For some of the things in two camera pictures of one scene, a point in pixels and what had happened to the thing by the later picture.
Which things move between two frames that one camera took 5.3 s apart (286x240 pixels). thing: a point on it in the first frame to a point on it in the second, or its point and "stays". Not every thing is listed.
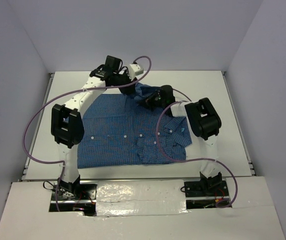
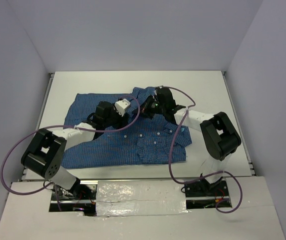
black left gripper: x=129 y=90 to x=120 y=122
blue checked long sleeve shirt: x=118 y=130 stays
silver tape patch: x=117 y=198 stays
